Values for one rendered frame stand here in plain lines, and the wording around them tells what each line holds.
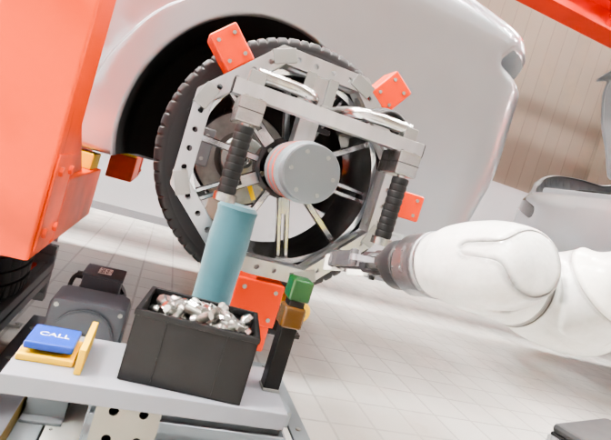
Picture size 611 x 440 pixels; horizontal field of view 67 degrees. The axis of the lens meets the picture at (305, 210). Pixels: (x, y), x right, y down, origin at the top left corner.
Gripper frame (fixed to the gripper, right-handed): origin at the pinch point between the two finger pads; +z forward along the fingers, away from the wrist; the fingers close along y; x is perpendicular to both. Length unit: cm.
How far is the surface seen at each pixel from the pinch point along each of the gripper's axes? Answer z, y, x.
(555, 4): 182, -257, -285
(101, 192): 432, 55, -64
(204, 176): 82, 16, -27
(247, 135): 5.0, 22.1, -19.7
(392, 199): 3.5, -10.0, -15.9
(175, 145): 37, 31, -23
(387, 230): 4.7, -10.9, -9.6
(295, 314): 1.2, 7.5, 10.4
